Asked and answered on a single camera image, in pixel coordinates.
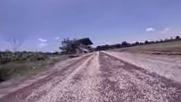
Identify dark roofed shelter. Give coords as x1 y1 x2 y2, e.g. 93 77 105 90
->
75 37 96 56

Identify small tree beside shelter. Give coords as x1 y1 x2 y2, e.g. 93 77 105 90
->
57 36 81 57

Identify pale gravel track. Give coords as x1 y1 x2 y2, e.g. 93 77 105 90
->
0 40 181 102

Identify distant row of trees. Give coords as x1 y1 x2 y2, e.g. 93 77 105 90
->
92 33 181 53

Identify dry grass verge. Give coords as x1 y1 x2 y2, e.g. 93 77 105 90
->
0 50 94 82

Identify dry grass field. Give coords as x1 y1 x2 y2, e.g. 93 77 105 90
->
111 38 181 67

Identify low pale kerb strip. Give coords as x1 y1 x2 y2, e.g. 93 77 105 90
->
142 45 181 65

